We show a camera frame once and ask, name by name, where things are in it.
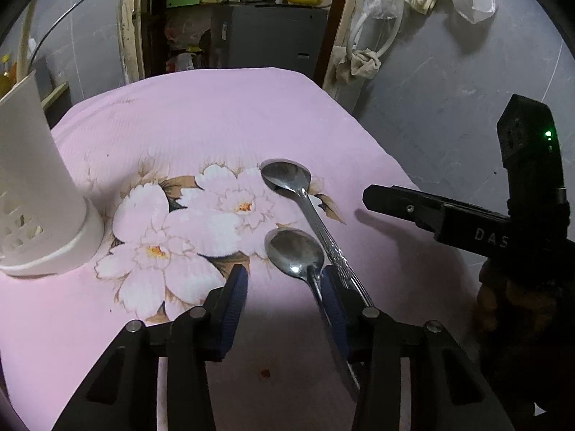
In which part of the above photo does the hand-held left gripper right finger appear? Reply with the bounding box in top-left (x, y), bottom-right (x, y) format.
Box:
top-left (320, 265), bottom-right (515, 431)

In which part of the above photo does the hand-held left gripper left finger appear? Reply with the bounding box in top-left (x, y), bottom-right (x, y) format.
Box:
top-left (51, 264), bottom-right (249, 431)

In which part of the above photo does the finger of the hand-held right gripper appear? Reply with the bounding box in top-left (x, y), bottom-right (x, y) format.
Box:
top-left (363, 184), bottom-right (445, 234)

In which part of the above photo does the small plain steel spoon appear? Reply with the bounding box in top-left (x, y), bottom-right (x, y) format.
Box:
top-left (265, 229), bottom-right (360, 402)

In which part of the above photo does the large patterned steel spoon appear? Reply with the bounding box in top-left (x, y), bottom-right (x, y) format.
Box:
top-left (261, 159), bottom-right (376, 308)

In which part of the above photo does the white utensil holder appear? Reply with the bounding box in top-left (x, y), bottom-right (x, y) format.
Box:
top-left (0, 69), bottom-right (105, 279)

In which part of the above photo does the person's right forearm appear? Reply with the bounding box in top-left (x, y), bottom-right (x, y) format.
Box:
top-left (476, 323), bottom-right (575, 431)

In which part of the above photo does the person's right hand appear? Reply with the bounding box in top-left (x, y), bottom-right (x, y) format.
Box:
top-left (475, 256), bottom-right (540, 337)

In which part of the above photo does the knotted beige rag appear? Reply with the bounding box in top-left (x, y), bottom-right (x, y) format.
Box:
top-left (335, 47), bottom-right (382, 91)

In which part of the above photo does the pink floral cloth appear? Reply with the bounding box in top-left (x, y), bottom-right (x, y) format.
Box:
top-left (0, 67), bottom-right (481, 431)

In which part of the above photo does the grey cabinet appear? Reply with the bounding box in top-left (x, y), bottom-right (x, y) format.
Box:
top-left (211, 2), bottom-right (328, 77)

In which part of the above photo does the dark wooden door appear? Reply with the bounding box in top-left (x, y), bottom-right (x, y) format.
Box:
top-left (144, 0), bottom-right (169, 77)

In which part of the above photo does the white hose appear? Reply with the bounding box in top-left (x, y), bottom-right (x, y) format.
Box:
top-left (346, 9), bottom-right (400, 55)

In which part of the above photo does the wooden door frame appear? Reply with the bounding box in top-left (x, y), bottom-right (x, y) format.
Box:
top-left (118, 0), bottom-right (360, 113)

